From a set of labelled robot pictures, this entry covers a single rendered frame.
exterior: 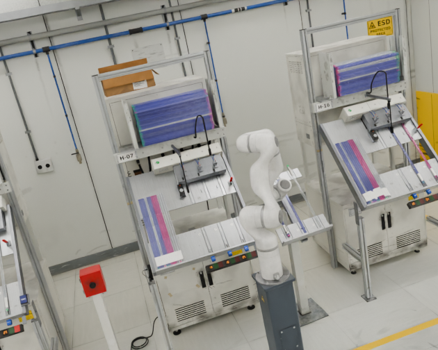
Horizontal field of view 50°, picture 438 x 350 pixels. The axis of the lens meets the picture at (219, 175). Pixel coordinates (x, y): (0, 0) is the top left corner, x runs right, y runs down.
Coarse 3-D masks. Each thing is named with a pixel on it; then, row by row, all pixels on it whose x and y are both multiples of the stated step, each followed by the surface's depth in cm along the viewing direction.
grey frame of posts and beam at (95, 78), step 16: (208, 64) 314; (96, 80) 299; (208, 80) 320; (112, 128) 308; (224, 128) 326; (112, 144) 311; (160, 144) 317; (176, 144) 319; (192, 144) 322; (224, 144) 332; (128, 192) 322; (240, 208) 348; (144, 256) 339; (160, 304) 295; (160, 320) 298
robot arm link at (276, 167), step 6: (276, 156) 264; (270, 162) 266; (276, 162) 266; (270, 168) 269; (276, 168) 268; (282, 168) 271; (270, 174) 271; (276, 174) 269; (270, 180) 270; (270, 186) 270; (276, 192) 276; (276, 198) 276
